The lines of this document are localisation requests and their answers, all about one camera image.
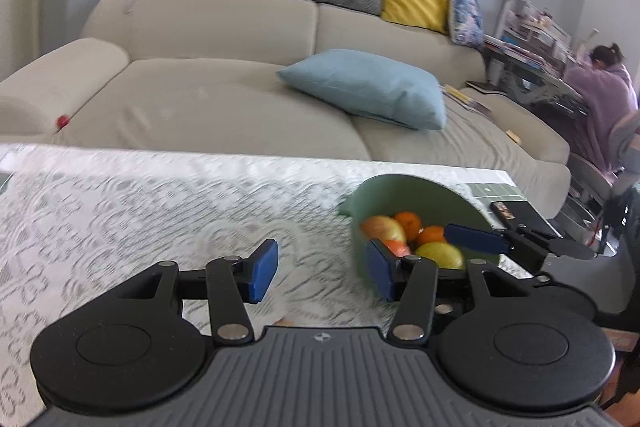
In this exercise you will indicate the small yellow packet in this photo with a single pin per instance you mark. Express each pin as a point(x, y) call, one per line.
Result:
point(513, 136)

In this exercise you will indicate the blue patterned pillow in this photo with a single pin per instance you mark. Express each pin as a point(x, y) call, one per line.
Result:
point(466, 17)

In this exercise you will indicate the light blue pillow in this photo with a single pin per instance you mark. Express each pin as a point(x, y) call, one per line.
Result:
point(370, 87)

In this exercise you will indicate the grey desk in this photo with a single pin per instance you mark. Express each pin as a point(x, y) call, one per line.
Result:
point(535, 82)

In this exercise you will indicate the white lace tablecloth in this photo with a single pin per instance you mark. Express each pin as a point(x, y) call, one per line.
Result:
point(125, 217)

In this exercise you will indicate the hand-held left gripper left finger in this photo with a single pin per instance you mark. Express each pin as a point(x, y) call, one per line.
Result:
point(262, 269)

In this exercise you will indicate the pile of mandarins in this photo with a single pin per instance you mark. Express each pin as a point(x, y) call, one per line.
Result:
point(409, 224)

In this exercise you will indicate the books with yellow cover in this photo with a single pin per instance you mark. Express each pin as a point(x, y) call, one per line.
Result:
point(465, 99)

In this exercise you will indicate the small red ball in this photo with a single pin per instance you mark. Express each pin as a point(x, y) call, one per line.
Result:
point(62, 122)

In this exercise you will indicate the yellow red apple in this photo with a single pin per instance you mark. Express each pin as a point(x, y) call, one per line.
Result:
point(382, 229)

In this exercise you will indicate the black book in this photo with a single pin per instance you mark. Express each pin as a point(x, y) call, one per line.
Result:
point(485, 87)

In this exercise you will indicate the black notebook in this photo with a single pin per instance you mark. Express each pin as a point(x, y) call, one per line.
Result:
point(525, 217)

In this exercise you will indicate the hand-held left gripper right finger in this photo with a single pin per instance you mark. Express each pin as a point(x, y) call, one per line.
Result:
point(378, 269)

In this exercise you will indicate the green bowl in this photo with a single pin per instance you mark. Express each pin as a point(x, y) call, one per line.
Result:
point(400, 197)

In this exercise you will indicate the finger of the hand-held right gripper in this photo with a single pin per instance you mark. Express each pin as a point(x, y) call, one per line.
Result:
point(455, 299)
point(475, 238)

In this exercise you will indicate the yellow lemon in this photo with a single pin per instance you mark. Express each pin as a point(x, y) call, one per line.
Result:
point(440, 254)

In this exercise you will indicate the beige sofa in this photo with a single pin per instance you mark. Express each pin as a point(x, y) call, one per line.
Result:
point(200, 97)

